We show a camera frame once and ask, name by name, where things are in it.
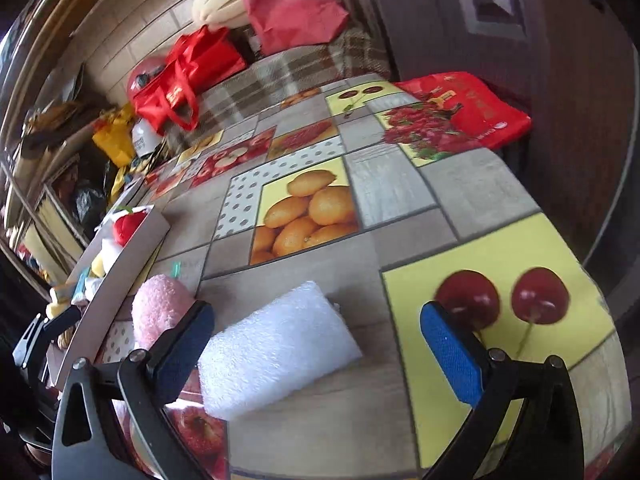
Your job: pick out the fruit pattern tablecloth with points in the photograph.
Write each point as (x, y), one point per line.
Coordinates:
(390, 413)

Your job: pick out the shiny red tote bag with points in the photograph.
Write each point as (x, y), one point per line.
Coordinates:
(195, 63)

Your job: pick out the white cardboard tray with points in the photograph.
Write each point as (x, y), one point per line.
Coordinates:
(98, 316)

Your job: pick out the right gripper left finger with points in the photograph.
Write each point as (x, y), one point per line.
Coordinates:
(88, 442)

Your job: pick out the plaid covered sofa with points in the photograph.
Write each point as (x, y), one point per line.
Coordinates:
(276, 77)

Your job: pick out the red fabric bag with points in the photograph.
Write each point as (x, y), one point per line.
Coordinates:
(284, 24)

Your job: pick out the cream foam roll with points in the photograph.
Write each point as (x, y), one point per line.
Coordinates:
(214, 13)

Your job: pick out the red plush apple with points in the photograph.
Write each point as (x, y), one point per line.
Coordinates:
(126, 225)

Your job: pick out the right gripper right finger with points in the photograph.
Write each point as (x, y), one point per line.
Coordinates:
(546, 441)

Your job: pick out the white foam block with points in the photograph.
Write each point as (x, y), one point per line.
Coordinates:
(278, 349)

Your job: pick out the pink fluffy plush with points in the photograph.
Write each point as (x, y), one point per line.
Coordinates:
(158, 305)

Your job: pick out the yellow bag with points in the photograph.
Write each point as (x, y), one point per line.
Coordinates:
(112, 135)

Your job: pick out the red printed gift bag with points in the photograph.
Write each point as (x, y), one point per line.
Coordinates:
(475, 110)

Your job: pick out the yellow bamboo tissue pack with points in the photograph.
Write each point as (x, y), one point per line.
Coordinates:
(62, 297)

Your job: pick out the white face masks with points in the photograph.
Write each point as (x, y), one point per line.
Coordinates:
(100, 266)

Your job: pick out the red helmet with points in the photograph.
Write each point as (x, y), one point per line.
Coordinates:
(145, 71)

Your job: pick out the white helmet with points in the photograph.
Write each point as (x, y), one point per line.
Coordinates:
(145, 138)

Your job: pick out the brown beige braided scrunchie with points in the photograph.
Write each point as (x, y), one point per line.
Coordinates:
(65, 338)

